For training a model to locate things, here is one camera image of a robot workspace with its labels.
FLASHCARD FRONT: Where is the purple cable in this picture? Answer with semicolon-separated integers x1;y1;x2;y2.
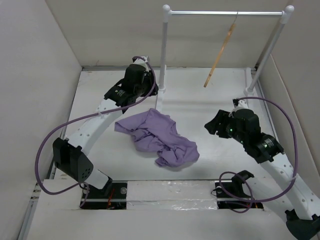
218;96;300;213
34;55;157;208

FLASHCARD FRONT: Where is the purple t shirt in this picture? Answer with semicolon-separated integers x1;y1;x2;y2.
114;108;200;168

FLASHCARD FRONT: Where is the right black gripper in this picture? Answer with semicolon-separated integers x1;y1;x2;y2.
204;109;248;145

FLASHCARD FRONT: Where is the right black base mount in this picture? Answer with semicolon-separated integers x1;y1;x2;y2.
210;176;250;212

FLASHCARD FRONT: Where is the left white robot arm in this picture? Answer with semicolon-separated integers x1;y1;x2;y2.
52;59;157;199

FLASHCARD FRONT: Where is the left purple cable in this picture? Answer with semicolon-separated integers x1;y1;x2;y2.
34;55;157;208

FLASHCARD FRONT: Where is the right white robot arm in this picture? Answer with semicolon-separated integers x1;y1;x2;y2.
204;106;320;240

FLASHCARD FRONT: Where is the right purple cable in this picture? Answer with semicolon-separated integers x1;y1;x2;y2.
218;96;300;213

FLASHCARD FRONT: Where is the white clothes rack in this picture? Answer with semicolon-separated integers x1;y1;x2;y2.
155;4;295;112

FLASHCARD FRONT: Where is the wooden clothes hanger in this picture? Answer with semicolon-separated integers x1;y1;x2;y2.
203;12;239;88

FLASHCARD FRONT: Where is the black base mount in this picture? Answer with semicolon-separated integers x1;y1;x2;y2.
80;181;128;210
210;176;250;212

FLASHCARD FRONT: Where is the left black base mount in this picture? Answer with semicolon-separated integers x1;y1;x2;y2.
80;181;128;210

